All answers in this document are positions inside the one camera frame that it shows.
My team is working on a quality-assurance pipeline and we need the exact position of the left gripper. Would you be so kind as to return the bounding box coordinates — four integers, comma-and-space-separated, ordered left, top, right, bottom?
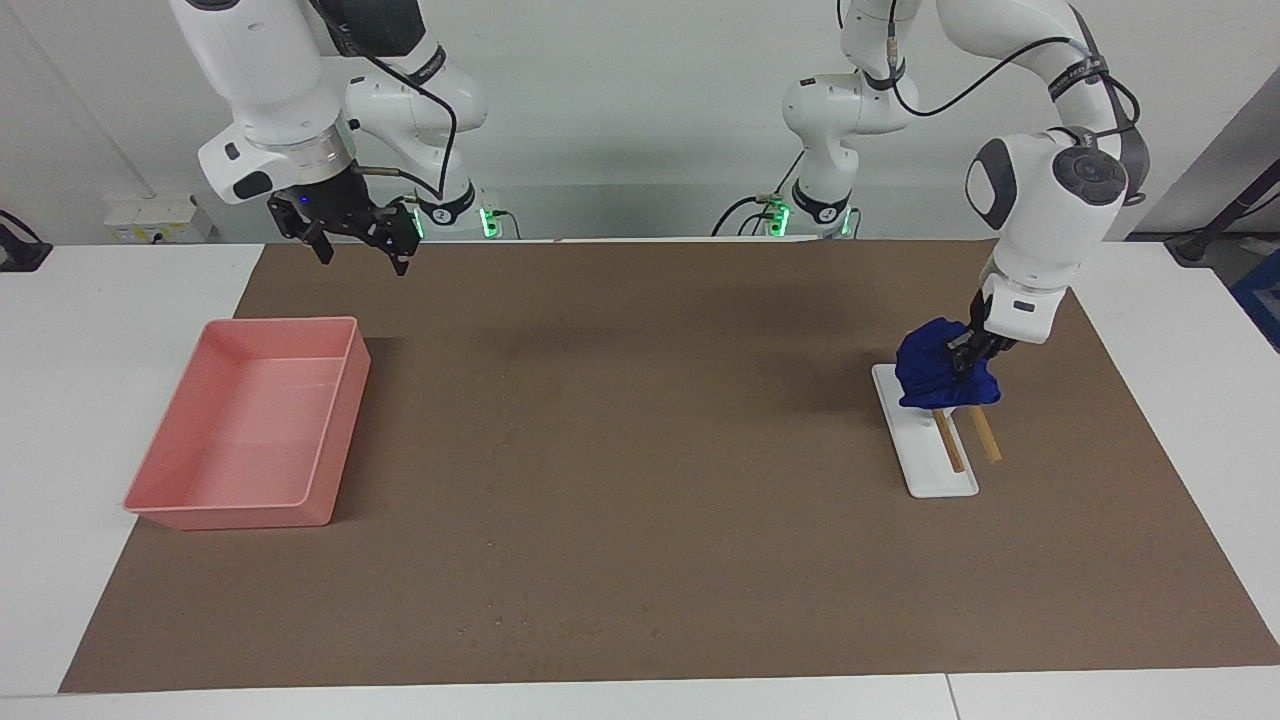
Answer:
946, 290, 1018, 379

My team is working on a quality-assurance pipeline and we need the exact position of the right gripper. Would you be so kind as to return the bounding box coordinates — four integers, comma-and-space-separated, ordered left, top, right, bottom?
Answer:
266, 163, 422, 278

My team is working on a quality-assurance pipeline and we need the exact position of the blue towel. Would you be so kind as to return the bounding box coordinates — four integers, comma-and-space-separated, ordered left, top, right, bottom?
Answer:
893, 317, 1002, 411

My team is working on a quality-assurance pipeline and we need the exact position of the wooden stick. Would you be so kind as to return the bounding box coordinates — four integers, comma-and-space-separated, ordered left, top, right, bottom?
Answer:
931, 407, 967, 474
964, 404, 1004, 464

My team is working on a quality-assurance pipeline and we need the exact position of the white rack base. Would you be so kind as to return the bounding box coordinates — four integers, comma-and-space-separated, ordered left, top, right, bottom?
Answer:
871, 362, 980, 500

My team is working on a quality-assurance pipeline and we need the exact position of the white socket box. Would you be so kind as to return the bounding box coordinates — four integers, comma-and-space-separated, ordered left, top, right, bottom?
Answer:
104, 194, 214, 245

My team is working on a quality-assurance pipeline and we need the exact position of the pink plastic tray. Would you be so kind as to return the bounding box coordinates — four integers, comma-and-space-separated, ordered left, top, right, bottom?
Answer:
122, 315, 373, 532

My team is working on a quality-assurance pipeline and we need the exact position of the black stand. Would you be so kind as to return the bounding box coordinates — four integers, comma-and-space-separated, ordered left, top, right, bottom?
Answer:
0, 208, 54, 274
1164, 183, 1280, 268

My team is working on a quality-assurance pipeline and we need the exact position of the black cable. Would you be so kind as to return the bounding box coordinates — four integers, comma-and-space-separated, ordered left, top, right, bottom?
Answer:
887, 0, 1147, 207
310, 0, 460, 201
711, 148, 807, 239

